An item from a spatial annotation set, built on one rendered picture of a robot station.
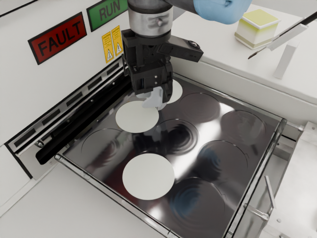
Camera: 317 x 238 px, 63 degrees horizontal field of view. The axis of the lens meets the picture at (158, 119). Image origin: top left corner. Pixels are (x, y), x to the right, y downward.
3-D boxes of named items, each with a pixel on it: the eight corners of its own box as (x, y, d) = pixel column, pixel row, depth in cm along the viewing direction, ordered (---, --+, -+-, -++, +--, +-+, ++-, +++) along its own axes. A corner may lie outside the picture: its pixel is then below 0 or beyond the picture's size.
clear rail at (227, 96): (153, 69, 74) (153, 65, 73) (156, 67, 75) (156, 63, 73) (285, 126, 60) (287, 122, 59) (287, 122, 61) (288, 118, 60)
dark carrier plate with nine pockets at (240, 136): (62, 155, 54) (62, 153, 54) (156, 70, 73) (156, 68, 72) (211, 258, 41) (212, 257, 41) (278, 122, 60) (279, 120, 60)
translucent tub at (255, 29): (232, 38, 71) (238, 13, 66) (252, 30, 73) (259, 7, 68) (252, 51, 66) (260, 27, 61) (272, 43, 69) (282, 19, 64)
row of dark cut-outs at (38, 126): (12, 150, 48) (6, 143, 47) (149, 43, 72) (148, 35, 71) (14, 152, 48) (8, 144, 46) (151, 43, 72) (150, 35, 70)
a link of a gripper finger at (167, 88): (155, 94, 58) (155, 62, 52) (162, 92, 59) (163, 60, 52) (164, 108, 56) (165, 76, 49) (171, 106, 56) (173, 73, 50)
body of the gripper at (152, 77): (123, 76, 56) (117, 23, 47) (160, 66, 58) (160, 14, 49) (136, 98, 51) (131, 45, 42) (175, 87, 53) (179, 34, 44)
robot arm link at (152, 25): (162, -10, 46) (183, 10, 41) (162, 15, 49) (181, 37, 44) (121, -2, 44) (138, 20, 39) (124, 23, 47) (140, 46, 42)
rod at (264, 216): (241, 209, 47) (243, 206, 46) (244, 203, 48) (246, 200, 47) (266, 224, 45) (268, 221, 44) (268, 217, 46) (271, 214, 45)
